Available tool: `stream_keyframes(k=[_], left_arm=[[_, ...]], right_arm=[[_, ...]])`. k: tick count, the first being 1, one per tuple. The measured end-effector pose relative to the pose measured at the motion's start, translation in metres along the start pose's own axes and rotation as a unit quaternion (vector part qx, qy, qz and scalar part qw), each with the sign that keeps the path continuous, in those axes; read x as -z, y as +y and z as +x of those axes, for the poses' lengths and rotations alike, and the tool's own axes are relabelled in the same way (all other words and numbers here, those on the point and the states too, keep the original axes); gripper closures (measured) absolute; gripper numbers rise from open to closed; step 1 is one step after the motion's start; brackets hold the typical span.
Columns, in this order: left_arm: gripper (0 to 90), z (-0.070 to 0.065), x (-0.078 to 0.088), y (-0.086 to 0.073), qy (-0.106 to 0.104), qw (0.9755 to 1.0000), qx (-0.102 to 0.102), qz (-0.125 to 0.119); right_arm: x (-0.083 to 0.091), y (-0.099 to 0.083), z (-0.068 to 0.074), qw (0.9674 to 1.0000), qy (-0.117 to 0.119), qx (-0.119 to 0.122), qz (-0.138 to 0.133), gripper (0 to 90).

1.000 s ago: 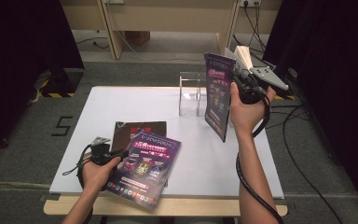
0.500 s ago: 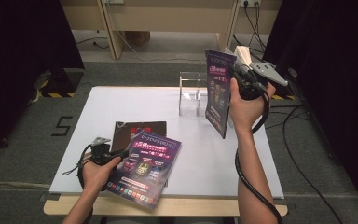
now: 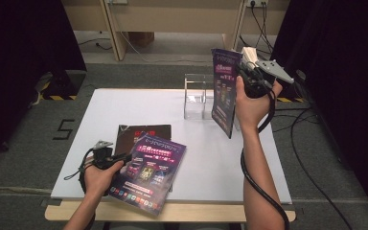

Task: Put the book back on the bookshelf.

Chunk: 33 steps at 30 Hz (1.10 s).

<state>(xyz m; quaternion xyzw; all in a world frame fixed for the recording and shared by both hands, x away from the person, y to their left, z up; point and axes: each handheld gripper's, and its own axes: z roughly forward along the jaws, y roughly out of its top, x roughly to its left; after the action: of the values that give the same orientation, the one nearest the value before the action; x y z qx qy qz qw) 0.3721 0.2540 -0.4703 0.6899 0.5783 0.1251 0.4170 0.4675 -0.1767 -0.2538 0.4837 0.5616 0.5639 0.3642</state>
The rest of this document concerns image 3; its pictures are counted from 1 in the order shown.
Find black tape floor numeral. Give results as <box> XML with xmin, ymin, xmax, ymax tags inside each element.
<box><xmin>52</xmin><ymin>119</ymin><xmax>76</xmax><ymax>141</ymax></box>

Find person's right hand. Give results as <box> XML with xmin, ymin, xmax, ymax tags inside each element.
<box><xmin>234</xmin><ymin>75</ymin><xmax>284</xmax><ymax>131</ymax></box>

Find beige wooden desk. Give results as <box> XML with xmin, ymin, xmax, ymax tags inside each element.
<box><xmin>60</xmin><ymin>0</ymin><xmax>291</xmax><ymax>64</ymax></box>

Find long black floor cable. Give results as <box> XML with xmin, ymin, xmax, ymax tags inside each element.
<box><xmin>289</xmin><ymin>108</ymin><xmax>354</xmax><ymax>230</ymax></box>

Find clear acrylic magazine rack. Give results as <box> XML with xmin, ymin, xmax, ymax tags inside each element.
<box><xmin>183</xmin><ymin>73</ymin><xmax>217</xmax><ymax>121</ymax></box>

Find black curtain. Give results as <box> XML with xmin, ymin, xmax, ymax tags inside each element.
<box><xmin>0</xmin><ymin>0</ymin><xmax>87</xmax><ymax>167</ymax></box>
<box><xmin>269</xmin><ymin>0</ymin><xmax>368</xmax><ymax>221</ymax></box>

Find white floor cable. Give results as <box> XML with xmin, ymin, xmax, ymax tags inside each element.
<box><xmin>119</xmin><ymin>32</ymin><xmax>214</xmax><ymax>65</ymax></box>

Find white wall socket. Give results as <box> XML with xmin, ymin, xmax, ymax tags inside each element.
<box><xmin>245</xmin><ymin>0</ymin><xmax>269</xmax><ymax>8</ymax></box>

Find wooden table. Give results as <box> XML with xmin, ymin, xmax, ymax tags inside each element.
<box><xmin>44</xmin><ymin>87</ymin><xmax>297</xmax><ymax>223</ymax></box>

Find black socket cables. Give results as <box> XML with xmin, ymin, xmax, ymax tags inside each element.
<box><xmin>239</xmin><ymin>3</ymin><xmax>284</xmax><ymax>70</ymax></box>

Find dark brown magazine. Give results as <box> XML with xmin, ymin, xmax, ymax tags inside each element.
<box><xmin>114</xmin><ymin>124</ymin><xmax>173</xmax><ymax>157</ymax></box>

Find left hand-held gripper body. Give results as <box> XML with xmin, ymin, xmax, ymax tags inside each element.
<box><xmin>90</xmin><ymin>140</ymin><xmax>121</xmax><ymax>170</ymax></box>

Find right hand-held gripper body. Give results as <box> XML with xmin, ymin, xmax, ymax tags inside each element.
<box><xmin>239</xmin><ymin>59</ymin><xmax>295</xmax><ymax>100</ymax></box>

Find brown cardboard box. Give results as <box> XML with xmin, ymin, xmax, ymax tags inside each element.
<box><xmin>127</xmin><ymin>31</ymin><xmax>156</xmax><ymax>49</ymax></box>

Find purple magazine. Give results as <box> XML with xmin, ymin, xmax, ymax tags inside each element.
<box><xmin>210</xmin><ymin>48</ymin><xmax>243</xmax><ymax>140</ymax></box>
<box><xmin>107</xmin><ymin>133</ymin><xmax>188</xmax><ymax>218</ymax></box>

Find thin black floor cable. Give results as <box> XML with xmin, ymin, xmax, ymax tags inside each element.
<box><xmin>76</xmin><ymin>37</ymin><xmax>113</xmax><ymax>52</ymax></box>

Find person's left hand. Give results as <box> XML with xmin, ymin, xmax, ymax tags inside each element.
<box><xmin>83</xmin><ymin>160</ymin><xmax>125</xmax><ymax>196</ymax></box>

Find black stand base striped tape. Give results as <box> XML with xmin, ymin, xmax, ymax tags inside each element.
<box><xmin>41</xmin><ymin>70</ymin><xmax>87</xmax><ymax>102</ymax></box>
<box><xmin>276</xmin><ymin>68</ymin><xmax>306</xmax><ymax>104</ymax></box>

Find gray tape piece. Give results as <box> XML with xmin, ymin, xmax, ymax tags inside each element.
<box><xmin>284</xmin><ymin>202</ymin><xmax>305</xmax><ymax>215</ymax></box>
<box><xmin>39</xmin><ymin>197</ymin><xmax>62</xmax><ymax>208</ymax></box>

